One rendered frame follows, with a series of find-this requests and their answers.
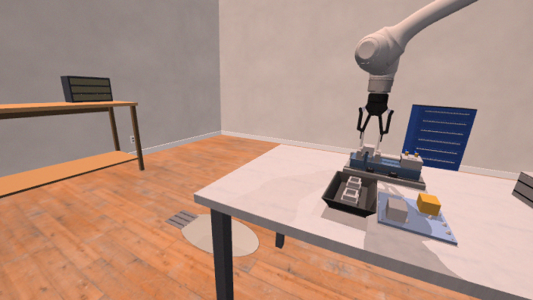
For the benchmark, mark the orange rectangular block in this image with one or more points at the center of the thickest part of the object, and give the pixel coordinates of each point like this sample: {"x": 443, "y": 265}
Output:
{"x": 428, "y": 204}

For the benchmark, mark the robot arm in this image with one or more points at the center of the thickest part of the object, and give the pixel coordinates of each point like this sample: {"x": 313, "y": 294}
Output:
{"x": 379, "y": 53}

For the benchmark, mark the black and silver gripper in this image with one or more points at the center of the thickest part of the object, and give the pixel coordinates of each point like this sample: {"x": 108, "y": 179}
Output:
{"x": 376, "y": 105}

